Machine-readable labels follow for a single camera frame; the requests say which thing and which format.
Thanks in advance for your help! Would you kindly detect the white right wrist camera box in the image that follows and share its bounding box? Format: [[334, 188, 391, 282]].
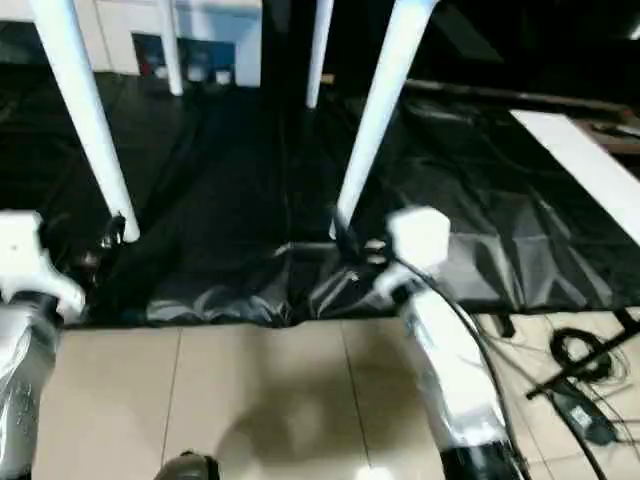
[[374, 206, 453, 305]]

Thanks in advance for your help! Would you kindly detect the thin floor cable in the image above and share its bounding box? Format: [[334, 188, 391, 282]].
[[548, 328, 615, 387]]

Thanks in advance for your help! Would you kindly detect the white cabinet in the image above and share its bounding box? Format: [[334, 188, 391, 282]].
[[0, 0, 265, 89]]

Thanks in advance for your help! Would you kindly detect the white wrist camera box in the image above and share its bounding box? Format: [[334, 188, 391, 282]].
[[0, 209, 87, 327], [374, 206, 453, 305]]

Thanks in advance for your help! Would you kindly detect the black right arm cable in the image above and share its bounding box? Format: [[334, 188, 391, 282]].
[[388, 254, 533, 480]]

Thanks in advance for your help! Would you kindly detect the white flat board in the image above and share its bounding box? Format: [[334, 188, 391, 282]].
[[508, 108, 640, 249]]

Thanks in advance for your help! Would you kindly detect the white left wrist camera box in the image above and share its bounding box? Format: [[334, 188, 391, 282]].
[[0, 209, 87, 327]]

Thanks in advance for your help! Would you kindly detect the black mat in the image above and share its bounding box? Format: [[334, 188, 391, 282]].
[[0, 45, 640, 331]]

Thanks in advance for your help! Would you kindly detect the black power adapter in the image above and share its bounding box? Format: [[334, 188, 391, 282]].
[[553, 384, 621, 448]]

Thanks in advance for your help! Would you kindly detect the grey robot foot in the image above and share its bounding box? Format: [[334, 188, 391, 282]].
[[154, 451, 223, 480]]

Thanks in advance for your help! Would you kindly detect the black floor stand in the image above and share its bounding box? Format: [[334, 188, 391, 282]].
[[494, 308, 640, 403]]

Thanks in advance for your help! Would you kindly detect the white plastic table leg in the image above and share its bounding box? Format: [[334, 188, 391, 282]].
[[329, 0, 442, 241], [158, 0, 187, 98], [28, 0, 142, 247], [304, 0, 337, 110]]

